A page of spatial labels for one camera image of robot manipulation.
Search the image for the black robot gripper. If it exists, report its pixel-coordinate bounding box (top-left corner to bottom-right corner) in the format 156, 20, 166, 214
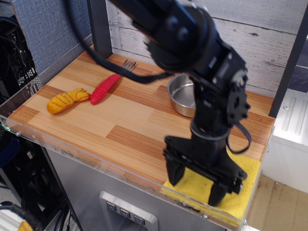
164, 125, 247, 206

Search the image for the yellow cloth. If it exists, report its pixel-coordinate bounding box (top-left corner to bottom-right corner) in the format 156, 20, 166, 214
161, 152, 261, 227

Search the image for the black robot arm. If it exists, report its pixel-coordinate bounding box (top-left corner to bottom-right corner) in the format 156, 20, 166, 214
114, 0, 251, 206

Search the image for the silver button panel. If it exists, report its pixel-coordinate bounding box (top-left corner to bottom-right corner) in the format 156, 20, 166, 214
99, 190, 159, 231

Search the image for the white grooved box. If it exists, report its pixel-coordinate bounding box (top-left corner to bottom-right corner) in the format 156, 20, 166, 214
261, 89, 308, 193

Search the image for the stainless steel pan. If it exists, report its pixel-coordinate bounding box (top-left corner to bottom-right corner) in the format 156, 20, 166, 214
167, 73, 196, 118

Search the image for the clear acrylic table guard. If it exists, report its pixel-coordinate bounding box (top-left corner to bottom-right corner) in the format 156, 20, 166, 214
0, 33, 276, 231

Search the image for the orange plush croissant toy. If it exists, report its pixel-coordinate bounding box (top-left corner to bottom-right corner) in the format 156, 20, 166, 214
47, 88, 91, 114

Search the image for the orange object at corner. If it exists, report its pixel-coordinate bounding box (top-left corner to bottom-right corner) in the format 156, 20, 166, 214
17, 220, 34, 231

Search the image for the black plastic crate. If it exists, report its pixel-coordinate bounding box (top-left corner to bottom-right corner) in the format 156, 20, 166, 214
0, 21, 38, 99

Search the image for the red-handled metal fork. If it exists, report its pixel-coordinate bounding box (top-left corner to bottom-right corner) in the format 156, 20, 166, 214
90, 60, 137, 105

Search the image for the dark grey left post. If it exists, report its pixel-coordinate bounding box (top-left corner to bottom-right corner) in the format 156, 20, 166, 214
87, 0, 113, 58

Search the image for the dark grey post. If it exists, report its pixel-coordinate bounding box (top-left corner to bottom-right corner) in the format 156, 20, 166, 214
87, 0, 113, 58
269, 6, 308, 118

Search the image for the dark grey right post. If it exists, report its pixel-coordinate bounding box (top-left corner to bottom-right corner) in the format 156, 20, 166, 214
269, 6, 308, 118

